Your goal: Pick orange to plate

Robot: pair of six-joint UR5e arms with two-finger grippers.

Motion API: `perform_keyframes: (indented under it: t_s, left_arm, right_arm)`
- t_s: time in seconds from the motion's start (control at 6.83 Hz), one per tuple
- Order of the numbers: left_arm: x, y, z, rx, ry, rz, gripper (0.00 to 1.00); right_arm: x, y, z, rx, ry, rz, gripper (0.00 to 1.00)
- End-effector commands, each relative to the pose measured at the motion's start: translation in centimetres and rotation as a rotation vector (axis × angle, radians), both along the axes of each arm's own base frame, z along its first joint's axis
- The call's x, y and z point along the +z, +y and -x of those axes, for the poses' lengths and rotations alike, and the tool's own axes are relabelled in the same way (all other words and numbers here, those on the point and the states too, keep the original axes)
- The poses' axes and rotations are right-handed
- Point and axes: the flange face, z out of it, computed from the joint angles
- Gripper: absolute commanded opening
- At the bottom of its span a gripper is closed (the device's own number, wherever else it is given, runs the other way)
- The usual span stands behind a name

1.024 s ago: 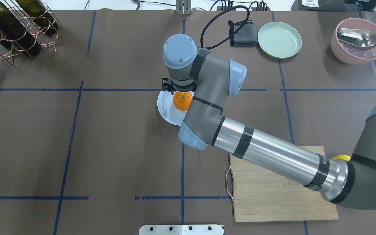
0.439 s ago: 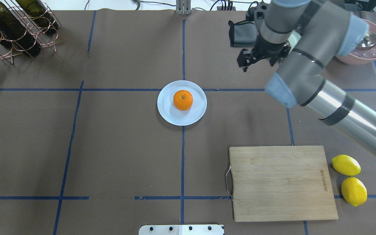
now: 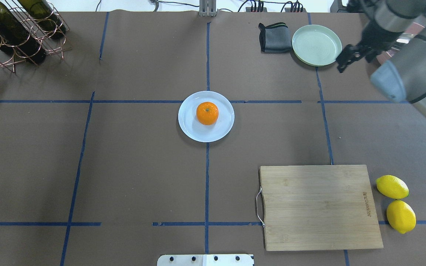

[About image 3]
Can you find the wooden cutting board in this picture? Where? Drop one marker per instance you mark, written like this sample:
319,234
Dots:
321,207

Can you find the aluminium frame post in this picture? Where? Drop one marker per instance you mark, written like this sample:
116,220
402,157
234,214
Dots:
208,8

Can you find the dark wine bottle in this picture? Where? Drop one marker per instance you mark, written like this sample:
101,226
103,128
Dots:
17,36
45,18

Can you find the dark wine bottle upper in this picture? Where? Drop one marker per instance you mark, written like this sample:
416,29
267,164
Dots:
45,18

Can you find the orange mandarin fruit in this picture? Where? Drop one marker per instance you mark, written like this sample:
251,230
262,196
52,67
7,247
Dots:
207,113

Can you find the pink bowl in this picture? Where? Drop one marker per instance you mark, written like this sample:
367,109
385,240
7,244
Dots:
401,42

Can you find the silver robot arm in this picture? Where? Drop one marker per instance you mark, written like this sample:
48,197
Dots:
403,76

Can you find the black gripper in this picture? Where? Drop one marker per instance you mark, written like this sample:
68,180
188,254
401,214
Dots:
376,38

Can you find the light blue plate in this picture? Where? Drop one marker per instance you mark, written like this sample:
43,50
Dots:
197,131

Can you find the folded grey cloth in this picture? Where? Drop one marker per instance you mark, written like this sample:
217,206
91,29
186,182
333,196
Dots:
275,38

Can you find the dark wine bottle lower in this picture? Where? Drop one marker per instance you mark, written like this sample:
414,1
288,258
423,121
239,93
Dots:
17,36

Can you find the lower yellow lemon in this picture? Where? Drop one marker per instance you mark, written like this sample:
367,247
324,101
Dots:
392,187

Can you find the light green plate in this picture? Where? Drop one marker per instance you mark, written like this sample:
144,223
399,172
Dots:
316,45

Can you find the copper wire bottle rack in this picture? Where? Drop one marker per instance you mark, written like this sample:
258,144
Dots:
30,31

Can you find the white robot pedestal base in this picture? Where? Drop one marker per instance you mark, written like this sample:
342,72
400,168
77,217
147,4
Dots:
206,260

